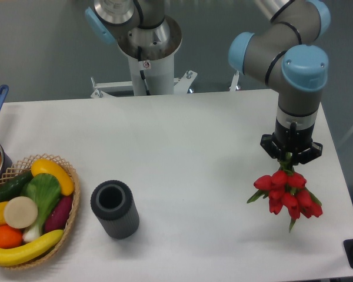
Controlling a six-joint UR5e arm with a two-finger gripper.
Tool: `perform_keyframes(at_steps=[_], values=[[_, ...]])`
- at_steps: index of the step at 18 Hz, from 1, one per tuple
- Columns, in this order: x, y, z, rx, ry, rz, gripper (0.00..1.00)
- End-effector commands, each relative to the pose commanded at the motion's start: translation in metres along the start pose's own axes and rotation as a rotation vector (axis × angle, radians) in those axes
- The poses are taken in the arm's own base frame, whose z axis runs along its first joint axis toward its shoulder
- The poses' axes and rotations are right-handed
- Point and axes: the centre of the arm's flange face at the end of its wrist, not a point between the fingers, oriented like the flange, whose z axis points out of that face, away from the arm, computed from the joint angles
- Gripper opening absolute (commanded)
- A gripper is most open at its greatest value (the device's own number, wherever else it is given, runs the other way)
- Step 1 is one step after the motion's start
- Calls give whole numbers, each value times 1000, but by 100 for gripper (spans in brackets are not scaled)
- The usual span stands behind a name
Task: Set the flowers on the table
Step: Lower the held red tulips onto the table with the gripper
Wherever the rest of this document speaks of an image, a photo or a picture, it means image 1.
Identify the green cucumber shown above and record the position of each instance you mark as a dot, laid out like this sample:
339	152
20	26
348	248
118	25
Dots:
13	187

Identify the woven wicker basket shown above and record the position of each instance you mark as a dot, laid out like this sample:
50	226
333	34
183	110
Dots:
23	166

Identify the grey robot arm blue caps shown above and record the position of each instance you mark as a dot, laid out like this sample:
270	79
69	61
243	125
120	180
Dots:
284	58

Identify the dark grey ribbed vase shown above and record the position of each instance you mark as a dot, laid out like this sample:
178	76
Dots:
113	204

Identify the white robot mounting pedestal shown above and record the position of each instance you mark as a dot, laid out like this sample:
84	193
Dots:
150	54

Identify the purple sweet potato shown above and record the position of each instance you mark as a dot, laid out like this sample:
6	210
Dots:
59	216

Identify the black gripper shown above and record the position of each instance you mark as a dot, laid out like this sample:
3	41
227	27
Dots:
293	140

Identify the red tulip bouquet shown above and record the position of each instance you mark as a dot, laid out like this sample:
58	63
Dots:
286	188

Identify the round beige wooden disc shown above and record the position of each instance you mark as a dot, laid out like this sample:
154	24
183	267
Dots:
20	212

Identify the green bok choy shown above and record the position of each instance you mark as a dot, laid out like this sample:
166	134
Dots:
44	189

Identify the orange fruit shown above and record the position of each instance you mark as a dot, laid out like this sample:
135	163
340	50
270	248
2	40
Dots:
10	237

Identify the yellow banana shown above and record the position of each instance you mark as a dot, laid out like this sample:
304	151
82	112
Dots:
27	252

